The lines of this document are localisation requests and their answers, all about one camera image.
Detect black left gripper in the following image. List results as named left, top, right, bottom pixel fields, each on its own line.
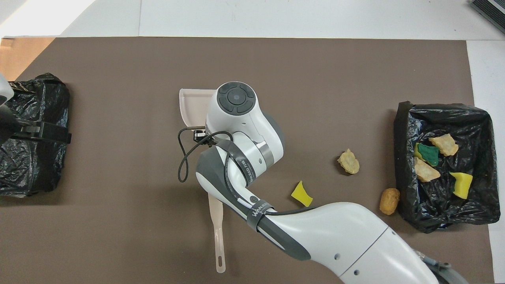
left=0, top=106, right=72, bottom=144

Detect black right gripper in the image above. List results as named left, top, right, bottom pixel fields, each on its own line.
left=193, top=126, right=215, bottom=143

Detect beige plastic dustpan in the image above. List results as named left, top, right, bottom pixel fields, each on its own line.
left=179, top=88, right=217, bottom=129

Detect beige brush black bristles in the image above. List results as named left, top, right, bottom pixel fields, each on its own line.
left=208, top=192, right=226, bottom=274

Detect golden croissant piece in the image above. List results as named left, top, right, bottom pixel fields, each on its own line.
left=429, top=134, right=459, bottom=157
left=413, top=157, right=441, bottom=183

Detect notched yellow sponge piece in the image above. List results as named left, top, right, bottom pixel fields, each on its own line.
left=413, top=143, right=440, bottom=167

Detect yellow sponge block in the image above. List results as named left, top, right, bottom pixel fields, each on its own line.
left=450, top=172, right=473, bottom=199

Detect black bag lined bin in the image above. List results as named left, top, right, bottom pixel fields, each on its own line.
left=0, top=73, right=71, bottom=198
left=394, top=101, right=501, bottom=234

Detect small yellow sponge wedge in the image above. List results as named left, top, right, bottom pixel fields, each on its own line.
left=291, top=181, right=314, bottom=208

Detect brown paper table mat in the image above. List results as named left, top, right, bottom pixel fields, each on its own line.
left=0, top=37, right=496, bottom=284

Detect pale bread chunk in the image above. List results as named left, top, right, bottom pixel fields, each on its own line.
left=337, top=148, right=360, bottom=175

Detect brown fried nugget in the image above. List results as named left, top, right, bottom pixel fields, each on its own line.
left=380, top=188, right=400, bottom=216

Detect dark ribbed object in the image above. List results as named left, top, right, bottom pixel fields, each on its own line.
left=469, top=0, right=505, bottom=34

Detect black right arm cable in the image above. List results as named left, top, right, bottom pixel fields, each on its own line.
left=177, top=127, right=316, bottom=217

